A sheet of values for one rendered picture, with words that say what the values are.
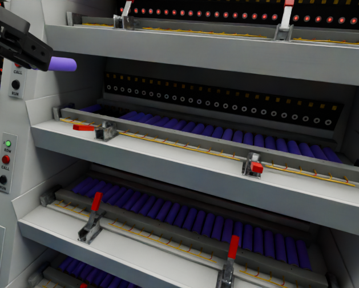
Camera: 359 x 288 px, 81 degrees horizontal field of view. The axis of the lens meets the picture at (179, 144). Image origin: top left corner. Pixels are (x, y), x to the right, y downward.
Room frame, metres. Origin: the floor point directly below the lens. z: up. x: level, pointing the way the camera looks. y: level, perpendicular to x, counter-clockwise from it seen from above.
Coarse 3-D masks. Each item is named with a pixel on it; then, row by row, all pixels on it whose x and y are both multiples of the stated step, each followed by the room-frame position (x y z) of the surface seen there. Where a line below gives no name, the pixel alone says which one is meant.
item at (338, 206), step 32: (64, 96) 0.48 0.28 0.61; (128, 96) 0.55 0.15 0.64; (32, 128) 0.41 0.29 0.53; (64, 128) 0.42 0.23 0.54; (288, 128) 0.45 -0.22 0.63; (96, 160) 0.39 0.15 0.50; (128, 160) 0.36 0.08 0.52; (160, 160) 0.34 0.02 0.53; (192, 160) 0.34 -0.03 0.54; (224, 160) 0.35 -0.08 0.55; (352, 160) 0.39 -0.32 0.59; (224, 192) 0.32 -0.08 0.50; (256, 192) 0.31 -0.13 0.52; (288, 192) 0.29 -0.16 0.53; (320, 192) 0.29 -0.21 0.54; (352, 192) 0.30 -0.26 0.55; (320, 224) 0.29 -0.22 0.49; (352, 224) 0.28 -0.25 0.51
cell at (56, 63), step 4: (52, 60) 0.28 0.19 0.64; (56, 60) 0.29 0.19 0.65; (60, 60) 0.30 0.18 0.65; (64, 60) 0.30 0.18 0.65; (68, 60) 0.31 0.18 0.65; (72, 60) 0.32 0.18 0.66; (52, 64) 0.28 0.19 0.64; (56, 64) 0.29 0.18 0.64; (60, 64) 0.30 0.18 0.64; (64, 64) 0.30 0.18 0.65; (68, 64) 0.31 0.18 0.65; (72, 64) 0.32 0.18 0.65; (32, 68) 0.27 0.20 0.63; (36, 68) 0.27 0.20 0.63; (52, 68) 0.29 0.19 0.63; (56, 68) 0.29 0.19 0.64; (60, 68) 0.30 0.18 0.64; (64, 68) 0.30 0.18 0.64; (68, 68) 0.31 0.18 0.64; (72, 68) 0.32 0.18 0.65
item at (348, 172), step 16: (64, 112) 0.45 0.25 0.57; (80, 112) 0.45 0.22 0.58; (128, 128) 0.41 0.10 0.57; (144, 128) 0.40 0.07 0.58; (160, 128) 0.40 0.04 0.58; (192, 144) 0.38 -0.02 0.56; (208, 144) 0.37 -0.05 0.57; (224, 144) 0.36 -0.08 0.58; (240, 144) 0.36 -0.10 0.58; (272, 160) 0.34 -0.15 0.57; (288, 160) 0.33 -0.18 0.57; (304, 160) 0.33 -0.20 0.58; (320, 160) 0.33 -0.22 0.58; (336, 176) 0.32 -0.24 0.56; (352, 176) 0.31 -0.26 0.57
